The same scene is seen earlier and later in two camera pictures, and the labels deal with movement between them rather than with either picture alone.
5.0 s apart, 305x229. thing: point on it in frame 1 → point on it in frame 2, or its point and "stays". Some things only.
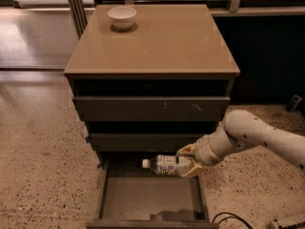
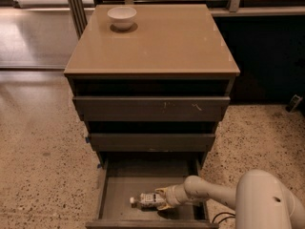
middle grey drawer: x=141 y=142 stays
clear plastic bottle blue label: x=162 y=164 → x=147 y=200
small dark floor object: x=295 y=99 stays
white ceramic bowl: x=122 y=17 stays
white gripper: x=203 y=150 → x=172 y=196
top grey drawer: x=154 y=108 stays
